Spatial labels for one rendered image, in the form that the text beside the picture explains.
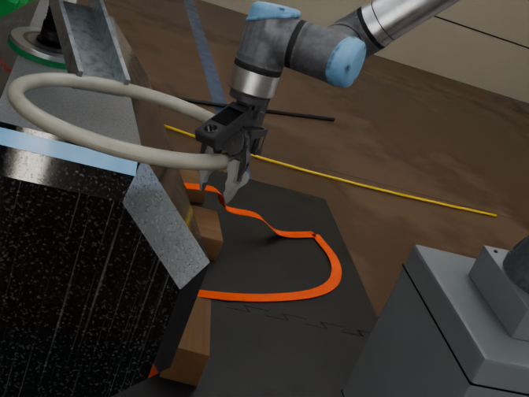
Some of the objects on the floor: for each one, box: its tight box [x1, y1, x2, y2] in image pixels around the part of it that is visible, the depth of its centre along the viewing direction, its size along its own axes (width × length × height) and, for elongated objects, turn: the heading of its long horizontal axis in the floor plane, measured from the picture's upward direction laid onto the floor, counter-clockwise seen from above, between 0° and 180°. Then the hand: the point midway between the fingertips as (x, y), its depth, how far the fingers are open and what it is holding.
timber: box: [159, 296, 211, 387], centre depth 257 cm, size 30×12×12 cm, turn 147°
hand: (213, 191), depth 158 cm, fingers closed on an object, 5 cm apart
